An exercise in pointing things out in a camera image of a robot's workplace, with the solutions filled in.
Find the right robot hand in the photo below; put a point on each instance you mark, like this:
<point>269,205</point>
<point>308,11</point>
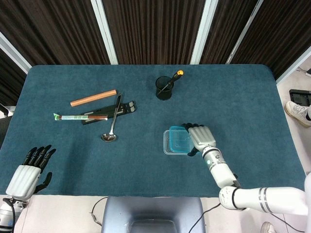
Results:
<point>201,137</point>

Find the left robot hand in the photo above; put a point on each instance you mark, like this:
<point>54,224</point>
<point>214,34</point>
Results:
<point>23,180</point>

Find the clear plastic container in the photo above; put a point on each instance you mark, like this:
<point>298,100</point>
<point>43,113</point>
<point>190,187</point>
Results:
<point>166,148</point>

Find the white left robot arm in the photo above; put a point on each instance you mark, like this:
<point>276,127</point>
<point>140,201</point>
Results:
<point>6,216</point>

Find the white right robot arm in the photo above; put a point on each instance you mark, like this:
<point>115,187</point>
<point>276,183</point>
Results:
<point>221,170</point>

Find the black mesh chair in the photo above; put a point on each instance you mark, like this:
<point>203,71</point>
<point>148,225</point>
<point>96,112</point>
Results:
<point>5,131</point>

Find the black mesh pen holder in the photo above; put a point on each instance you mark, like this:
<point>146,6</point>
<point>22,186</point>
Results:
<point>165,95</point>

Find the blue velvet tablecloth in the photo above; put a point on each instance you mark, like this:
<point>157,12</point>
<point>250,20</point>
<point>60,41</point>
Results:
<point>145,165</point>

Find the chopsticks in paper sleeve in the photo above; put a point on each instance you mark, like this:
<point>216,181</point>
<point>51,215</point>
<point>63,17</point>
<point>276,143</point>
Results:
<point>73,117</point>

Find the black flat folding stand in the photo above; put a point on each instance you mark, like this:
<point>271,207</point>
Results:
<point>126,108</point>

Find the grey robot torso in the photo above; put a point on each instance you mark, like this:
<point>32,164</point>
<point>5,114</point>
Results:
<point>153,208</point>

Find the stainless steel ladle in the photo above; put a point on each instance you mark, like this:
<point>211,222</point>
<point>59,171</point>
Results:
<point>108,137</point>

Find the white sneaker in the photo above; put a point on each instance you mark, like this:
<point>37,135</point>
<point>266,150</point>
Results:
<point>297,111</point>
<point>267,228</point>

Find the dark brown ribbed partition panel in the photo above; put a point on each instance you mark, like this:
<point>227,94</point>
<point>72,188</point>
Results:
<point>53,31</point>
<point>9,80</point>
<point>226,26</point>
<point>279,31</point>
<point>155,31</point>

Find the black tablet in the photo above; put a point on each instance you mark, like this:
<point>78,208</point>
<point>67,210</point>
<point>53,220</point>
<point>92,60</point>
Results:
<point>300,97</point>

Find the wooden rolling pin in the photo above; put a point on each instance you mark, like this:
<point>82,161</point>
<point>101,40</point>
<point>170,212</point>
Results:
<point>93,98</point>

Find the white partition frame post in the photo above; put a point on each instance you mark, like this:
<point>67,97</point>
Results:
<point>204,31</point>
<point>14,54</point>
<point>104,31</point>
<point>244,34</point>
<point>294,65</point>

